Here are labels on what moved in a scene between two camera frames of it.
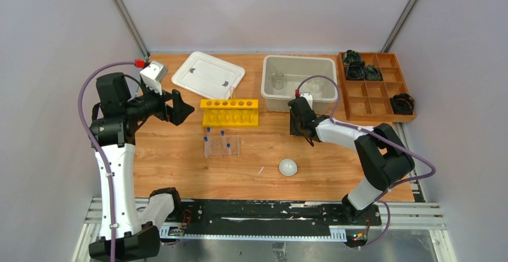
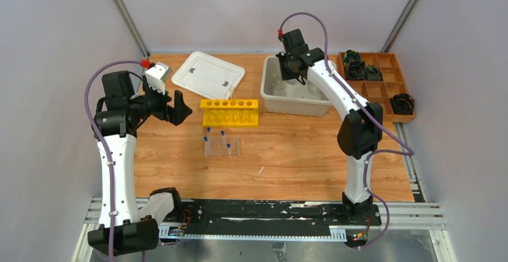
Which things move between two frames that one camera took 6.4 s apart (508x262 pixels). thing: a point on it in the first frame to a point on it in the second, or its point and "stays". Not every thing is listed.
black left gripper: (165, 106) stays
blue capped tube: (223, 138) stays
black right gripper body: (296, 126) to (287, 69)
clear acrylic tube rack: (222, 145) stays
